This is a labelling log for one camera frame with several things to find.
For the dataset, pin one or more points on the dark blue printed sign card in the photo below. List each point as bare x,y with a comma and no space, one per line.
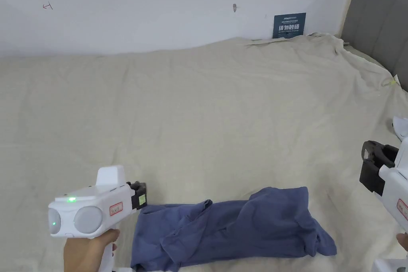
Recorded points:
289,25

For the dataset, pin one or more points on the white plastic device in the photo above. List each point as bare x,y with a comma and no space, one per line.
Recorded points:
401,127

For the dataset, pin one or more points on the dark blue shirt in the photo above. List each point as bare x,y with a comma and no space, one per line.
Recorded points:
242,230

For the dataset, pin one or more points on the grey padded headboard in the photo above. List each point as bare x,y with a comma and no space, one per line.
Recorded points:
377,23

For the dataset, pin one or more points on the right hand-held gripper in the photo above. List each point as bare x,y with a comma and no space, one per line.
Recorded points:
393,186

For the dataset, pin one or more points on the bed with beige sheet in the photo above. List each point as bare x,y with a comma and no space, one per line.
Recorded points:
197,119

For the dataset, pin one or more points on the person's left hand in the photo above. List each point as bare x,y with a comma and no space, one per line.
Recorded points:
86,253

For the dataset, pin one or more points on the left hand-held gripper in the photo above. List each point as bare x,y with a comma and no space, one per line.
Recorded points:
92,203

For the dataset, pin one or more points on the small white tag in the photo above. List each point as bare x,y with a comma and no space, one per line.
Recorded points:
392,81

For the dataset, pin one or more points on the person's right hand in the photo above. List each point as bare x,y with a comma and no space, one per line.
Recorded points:
403,241

